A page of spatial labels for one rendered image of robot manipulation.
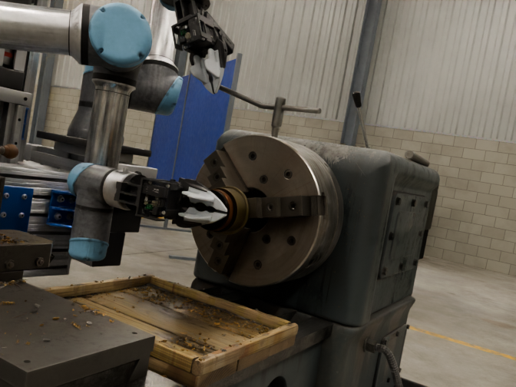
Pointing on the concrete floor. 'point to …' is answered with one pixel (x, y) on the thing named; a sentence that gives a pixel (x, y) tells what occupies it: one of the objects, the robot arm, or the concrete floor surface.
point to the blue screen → (191, 130)
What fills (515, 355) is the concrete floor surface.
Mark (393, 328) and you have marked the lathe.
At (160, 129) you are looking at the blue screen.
